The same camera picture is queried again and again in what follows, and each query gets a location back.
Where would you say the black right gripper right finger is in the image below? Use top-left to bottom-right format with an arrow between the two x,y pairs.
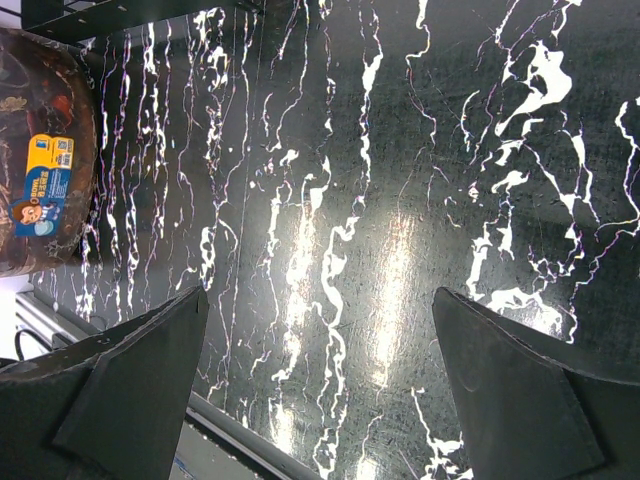
432,287 -> 639,479

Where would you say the black wire dish rack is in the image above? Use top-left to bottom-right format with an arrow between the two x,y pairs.
21,0 -> 263,43

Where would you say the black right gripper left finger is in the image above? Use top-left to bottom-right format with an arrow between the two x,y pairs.
1,286 -> 209,479

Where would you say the brown translucent plastic basin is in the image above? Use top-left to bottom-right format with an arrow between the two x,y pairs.
1,28 -> 98,277

